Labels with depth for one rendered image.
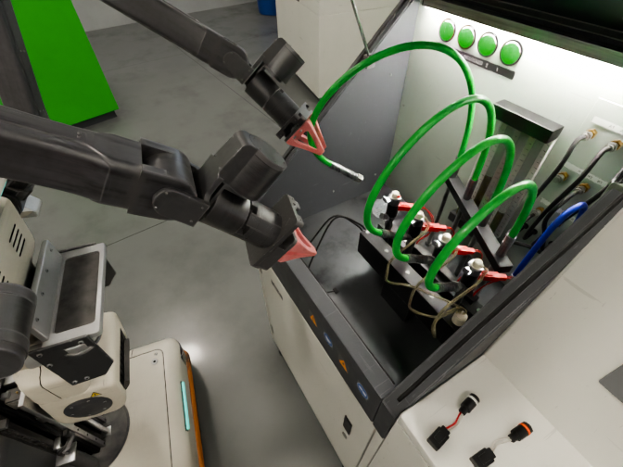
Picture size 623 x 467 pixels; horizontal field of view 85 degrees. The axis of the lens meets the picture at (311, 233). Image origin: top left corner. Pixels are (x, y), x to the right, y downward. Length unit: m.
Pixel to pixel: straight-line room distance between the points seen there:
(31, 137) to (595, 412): 0.81
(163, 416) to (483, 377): 1.13
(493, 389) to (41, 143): 0.76
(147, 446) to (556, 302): 1.32
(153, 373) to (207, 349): 0.37
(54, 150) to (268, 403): 1.50
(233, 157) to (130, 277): 1.96
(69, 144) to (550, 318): 0.70
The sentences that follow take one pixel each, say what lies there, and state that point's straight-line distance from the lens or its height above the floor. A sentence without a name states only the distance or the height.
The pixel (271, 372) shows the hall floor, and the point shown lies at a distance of 1.77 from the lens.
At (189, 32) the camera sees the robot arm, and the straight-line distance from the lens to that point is 0.75.
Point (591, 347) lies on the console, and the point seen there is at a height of 1.14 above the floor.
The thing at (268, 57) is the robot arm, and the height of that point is 1.40.
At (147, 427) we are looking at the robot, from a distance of 1.52.
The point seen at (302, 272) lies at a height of 0.95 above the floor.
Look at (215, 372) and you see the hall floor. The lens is 1.82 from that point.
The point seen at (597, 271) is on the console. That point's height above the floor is 1.25.
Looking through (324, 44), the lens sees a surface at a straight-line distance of 3.60.
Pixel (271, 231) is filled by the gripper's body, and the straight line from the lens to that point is 0.46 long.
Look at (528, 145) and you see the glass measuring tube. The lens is 0.91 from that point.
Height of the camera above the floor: 1.64
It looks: 47 degrees down
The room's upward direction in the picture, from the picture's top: 1 degrees counter-clockwise
